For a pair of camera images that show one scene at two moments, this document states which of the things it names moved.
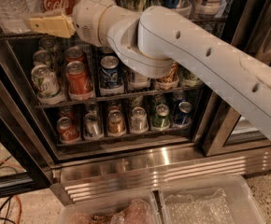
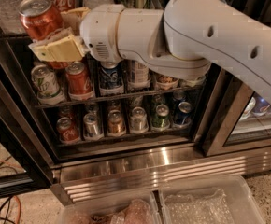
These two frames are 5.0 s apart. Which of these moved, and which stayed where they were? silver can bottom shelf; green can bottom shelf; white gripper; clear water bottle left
Moved: white gripper
Stayed: green can bottom shelf; silver can bottom shelf; clear water bottle left
